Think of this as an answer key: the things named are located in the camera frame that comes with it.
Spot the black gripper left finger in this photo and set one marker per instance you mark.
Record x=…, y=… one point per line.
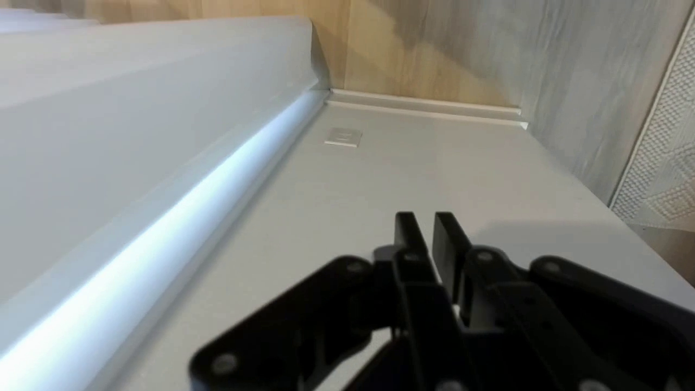
x=414, y=312

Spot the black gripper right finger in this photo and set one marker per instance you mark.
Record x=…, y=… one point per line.
x=566, y=318

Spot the patterned light rug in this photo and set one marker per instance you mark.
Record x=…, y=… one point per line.
x=662, y=159

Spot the white baseboard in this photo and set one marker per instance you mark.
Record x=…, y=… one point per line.
x=427, y=107

